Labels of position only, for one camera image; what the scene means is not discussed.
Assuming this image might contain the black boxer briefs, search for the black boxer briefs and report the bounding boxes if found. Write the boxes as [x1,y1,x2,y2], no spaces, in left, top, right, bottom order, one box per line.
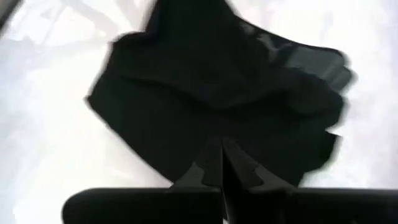
[84,0,356,188]

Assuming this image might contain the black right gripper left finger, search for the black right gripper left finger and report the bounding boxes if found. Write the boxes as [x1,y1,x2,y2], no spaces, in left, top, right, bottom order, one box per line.
[62,138,224,224]

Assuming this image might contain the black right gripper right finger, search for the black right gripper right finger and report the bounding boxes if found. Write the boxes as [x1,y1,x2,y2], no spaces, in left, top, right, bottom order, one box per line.
[221,138,398,224]

